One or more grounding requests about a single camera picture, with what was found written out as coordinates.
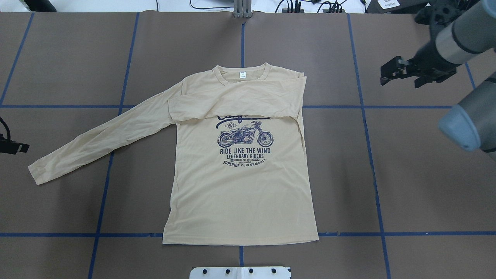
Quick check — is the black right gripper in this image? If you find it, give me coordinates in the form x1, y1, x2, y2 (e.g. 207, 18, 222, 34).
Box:
381, 43, 460, 88

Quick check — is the cream long sleeve shirt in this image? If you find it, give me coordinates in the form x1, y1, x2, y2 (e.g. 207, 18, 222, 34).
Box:
28, 62, 319, 246

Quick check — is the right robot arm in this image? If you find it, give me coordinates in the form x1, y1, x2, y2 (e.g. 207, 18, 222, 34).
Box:
380, 0, 496, 158

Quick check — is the black labelled box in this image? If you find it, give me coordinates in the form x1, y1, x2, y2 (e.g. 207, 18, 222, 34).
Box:
366, 0, 429, 14

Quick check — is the aluminium frame post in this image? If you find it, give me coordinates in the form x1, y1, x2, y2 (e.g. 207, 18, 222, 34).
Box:
233, 0, 253, 18

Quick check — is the white camera pedestal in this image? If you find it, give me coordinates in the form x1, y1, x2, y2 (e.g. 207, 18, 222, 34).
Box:
189, 266, 292, 279

